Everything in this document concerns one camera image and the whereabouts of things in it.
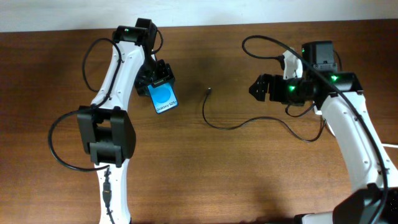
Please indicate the white power strip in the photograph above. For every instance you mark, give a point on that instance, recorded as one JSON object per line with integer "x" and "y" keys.
{"x": 319, "y": 112}

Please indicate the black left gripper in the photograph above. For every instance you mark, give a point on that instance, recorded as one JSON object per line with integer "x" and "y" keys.
{"x": 166, "y": 75}

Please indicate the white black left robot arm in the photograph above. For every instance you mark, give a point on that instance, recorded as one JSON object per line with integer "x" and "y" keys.
{"x": 107, "y": 133}

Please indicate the blue Galaxy smartphone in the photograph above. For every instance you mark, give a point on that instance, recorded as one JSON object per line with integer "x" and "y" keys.
{"x": 163, "y": 98}

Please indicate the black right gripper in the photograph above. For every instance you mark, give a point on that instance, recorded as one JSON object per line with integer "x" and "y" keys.
{"x": 276, "y": 81}

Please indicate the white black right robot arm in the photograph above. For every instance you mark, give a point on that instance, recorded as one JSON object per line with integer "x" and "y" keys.
{"x": 338, "y": 96}

